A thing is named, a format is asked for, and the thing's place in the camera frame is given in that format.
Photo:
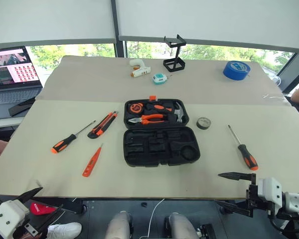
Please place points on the black wedge shaped object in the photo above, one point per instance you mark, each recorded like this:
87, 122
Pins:
21, 106

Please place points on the red cap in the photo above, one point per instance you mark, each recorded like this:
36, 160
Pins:
41, 208

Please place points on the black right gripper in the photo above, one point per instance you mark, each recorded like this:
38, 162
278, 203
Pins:
252, 196

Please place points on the orange black tape measure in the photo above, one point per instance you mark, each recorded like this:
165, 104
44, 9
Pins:
136, 108

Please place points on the black table leg base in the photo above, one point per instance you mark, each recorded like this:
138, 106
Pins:
74, 205

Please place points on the blue tape roll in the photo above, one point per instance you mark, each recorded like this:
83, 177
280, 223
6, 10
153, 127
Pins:
235, 71

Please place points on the black tool case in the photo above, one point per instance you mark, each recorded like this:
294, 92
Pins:
162, 149

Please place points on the dark window pillar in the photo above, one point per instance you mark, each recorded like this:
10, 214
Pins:
118, 37

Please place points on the grey rounded leg cover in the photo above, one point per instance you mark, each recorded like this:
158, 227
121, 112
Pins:
183, 226
118, 225

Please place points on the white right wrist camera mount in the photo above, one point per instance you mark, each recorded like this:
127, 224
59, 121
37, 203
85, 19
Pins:
269, 191

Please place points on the black phone stand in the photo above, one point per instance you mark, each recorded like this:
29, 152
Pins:
174, 64

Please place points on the orange black utility knife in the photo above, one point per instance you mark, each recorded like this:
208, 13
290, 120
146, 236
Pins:
102, 125

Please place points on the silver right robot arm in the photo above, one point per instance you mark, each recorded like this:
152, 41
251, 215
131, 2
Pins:
297, 203

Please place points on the white glue gun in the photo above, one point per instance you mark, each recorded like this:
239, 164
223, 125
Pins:
140, 71

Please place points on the black electrical tape roll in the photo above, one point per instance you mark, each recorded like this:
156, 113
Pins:
203, 123

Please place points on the orange voltage tester pen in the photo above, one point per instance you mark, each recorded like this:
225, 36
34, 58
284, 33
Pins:
91, 161

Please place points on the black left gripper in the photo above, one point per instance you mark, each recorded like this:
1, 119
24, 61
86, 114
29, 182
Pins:
20, 232

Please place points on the white roller blind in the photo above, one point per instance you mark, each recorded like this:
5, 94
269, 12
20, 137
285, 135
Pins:
214, 20
49, 20

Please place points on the small teal tape measure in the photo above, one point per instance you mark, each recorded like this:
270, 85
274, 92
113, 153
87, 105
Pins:
159, 78

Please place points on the white sneaker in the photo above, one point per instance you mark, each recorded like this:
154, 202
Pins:
64, 230

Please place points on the open laptop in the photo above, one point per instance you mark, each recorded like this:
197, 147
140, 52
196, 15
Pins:
12, 67

